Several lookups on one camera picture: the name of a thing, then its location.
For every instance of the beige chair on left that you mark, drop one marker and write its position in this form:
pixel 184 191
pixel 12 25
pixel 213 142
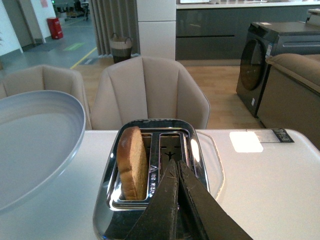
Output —
pixel 47 77

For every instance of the silver two-slot toaster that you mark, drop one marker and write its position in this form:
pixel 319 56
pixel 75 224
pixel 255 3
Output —
pixel 163 140

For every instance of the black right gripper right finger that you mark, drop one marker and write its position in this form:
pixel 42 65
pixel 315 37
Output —
pixel 204 217

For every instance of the grey kitchen counter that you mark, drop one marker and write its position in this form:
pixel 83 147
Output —
pixel 220 33

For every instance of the slice of bread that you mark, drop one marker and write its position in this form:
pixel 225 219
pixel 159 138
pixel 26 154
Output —
pixel 132 164

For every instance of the grey curtain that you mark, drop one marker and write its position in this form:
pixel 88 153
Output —
pixel 114 16

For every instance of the grey-blue round plate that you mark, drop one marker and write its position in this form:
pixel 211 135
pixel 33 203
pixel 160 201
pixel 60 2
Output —
pixel 40 133

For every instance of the beige chair on right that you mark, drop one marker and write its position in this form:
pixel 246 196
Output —
pixel 147 87

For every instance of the beige sofa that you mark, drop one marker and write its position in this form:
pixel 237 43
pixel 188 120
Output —
pixel 291 98

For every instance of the white tall cabinet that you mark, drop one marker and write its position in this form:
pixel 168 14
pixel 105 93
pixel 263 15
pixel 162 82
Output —
pixel 157 28

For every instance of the woven laundry basket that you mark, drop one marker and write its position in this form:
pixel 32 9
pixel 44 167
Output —
pixel 121 48

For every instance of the beige chair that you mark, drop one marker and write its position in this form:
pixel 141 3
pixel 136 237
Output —
pixel 147 87
pixel 47 77

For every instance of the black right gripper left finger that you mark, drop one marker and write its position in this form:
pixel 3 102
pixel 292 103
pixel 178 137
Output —
pixel 159 220

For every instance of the red bin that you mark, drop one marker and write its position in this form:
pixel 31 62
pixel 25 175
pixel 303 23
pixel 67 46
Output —
pixel 55 28

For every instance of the white label sticker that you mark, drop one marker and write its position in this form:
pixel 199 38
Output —
pixel 272 135

